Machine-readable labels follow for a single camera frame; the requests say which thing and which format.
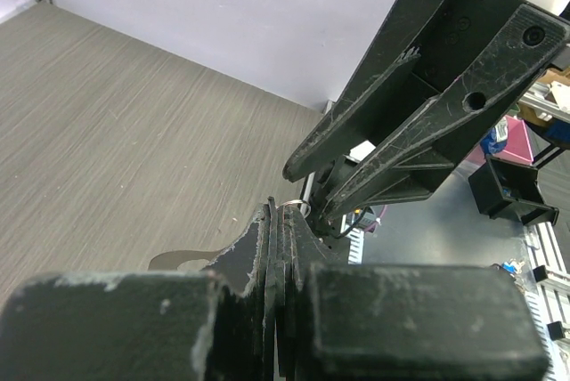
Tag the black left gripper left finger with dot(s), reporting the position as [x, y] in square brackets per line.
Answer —
[213, 324]

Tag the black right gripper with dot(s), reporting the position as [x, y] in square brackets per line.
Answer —
[476, 57]

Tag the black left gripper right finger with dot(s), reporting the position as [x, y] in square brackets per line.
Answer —
[338, 321]

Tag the black open box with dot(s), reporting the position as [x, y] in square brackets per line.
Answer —
[508, 190]

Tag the pink box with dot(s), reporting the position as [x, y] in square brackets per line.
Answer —
[507, 140]

